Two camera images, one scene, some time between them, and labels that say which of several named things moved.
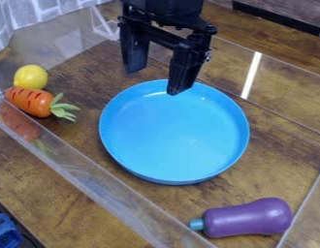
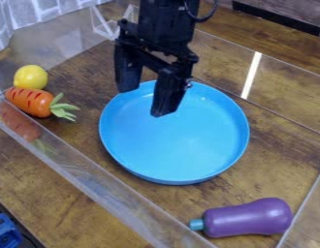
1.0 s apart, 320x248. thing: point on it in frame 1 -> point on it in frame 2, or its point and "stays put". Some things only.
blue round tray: (174, 139) stays put
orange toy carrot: (37, 103) stays put
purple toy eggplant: (266, 215) stays put
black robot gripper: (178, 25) -> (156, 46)
